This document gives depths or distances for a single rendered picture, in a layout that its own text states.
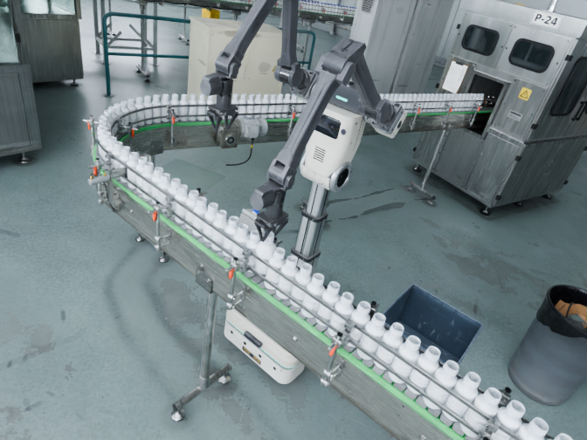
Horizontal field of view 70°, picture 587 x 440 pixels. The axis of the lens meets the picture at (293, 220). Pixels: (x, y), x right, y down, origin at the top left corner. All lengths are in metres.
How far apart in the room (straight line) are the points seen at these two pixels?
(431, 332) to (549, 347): 1.08
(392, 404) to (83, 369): 1.72
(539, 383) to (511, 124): 2.65
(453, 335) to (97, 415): 1.71
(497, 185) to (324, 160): 3.19
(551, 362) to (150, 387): 2.25
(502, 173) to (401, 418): 3.73
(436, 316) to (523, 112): 3.16
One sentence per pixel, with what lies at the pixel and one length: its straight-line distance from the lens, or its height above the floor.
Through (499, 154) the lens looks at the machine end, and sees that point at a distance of 4.87.
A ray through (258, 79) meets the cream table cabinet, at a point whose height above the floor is 0.61.
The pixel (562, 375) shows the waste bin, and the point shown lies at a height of 0.29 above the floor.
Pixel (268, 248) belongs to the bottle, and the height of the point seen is 1.16.
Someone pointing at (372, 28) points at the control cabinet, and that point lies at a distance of 7.20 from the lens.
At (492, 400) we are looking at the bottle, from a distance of 1.29.
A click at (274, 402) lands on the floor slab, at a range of 2.47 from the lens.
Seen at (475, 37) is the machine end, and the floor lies 1.63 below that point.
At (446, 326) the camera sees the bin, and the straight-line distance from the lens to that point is 1.91.
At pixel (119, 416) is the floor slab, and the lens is 2.41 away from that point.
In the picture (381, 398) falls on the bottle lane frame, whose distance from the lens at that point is 1.43.
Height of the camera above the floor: 2.03
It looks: 32 degrees down
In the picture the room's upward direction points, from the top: 12 degrees clockwise
